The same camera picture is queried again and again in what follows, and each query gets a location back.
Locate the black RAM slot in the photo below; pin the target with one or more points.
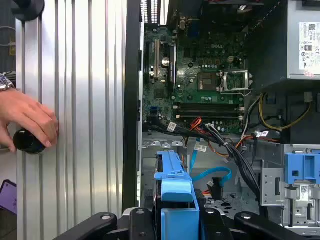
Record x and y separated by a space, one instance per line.
210 117
210 108
210 113
210 103

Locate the blue SATA port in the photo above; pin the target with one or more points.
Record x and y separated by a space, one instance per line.
154 109

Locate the small round black tool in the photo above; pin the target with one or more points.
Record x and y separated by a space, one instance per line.
25 142

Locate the black expansion slot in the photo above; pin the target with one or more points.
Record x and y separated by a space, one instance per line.
147 60

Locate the person's bare hand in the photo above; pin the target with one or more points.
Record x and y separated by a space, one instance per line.
25 112

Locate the hard disk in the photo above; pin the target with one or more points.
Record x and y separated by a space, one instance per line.
175 187

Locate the grey power supply unit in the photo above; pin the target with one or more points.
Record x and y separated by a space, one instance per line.
293 50

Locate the white four pin socket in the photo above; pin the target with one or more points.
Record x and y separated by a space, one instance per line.
231 58

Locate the CPU socket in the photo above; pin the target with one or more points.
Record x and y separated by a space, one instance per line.
208 81

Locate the black plastic bracket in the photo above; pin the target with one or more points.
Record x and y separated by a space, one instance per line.
28 7

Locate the white expansion slot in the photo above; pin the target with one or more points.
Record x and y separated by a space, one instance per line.
157 60

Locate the green Dell motherboard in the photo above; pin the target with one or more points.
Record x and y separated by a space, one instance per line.
186 97

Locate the grey metal drive cage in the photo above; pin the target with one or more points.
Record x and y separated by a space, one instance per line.
268 185

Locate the metal socket cover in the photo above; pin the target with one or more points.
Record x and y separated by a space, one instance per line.
247 80

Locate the blue plastic drive latch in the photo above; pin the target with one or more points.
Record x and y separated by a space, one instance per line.
300 170

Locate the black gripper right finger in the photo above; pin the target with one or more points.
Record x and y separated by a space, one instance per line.
215 225

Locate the grey metal disk bay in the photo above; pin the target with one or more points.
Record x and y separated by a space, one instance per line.
150 143

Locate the silver coin cell battery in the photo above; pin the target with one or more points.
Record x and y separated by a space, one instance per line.
165 62

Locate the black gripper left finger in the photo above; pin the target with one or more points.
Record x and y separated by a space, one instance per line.
142 225

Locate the purple flat object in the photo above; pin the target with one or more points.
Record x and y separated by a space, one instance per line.
8 197

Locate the silver wristwatch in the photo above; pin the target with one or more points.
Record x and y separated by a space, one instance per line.
5 83

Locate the black PC case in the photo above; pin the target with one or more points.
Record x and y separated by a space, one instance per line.
131 100

